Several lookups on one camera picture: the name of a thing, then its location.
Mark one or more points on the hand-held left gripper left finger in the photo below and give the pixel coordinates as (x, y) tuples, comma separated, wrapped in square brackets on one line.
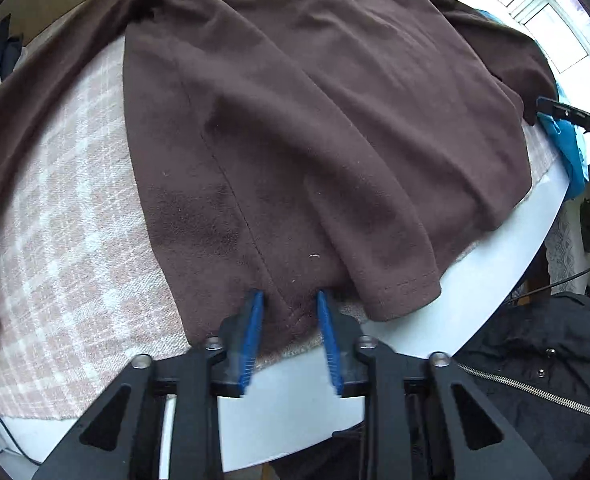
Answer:
[(252, 340)]

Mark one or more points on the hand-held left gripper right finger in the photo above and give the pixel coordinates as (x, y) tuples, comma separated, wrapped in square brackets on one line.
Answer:
[(331, 345)]

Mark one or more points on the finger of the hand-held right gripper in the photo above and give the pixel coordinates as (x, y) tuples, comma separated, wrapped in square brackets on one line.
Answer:
[(565, 111)]

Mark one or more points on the black zippered jacket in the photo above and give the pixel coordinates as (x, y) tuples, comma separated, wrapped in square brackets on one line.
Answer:
[(525, 340)]

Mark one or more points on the brown shirt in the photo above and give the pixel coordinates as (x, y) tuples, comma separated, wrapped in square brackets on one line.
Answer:
[(300, 135)]

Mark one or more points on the pink plaid blanket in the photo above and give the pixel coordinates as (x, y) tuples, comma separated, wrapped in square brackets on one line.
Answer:
[(65, 260)]

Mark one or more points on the large bay window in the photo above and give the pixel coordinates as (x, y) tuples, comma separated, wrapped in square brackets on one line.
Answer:
[(550, 15)]

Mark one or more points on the white lace cloth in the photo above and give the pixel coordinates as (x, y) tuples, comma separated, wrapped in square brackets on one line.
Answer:
[(560, 255)]

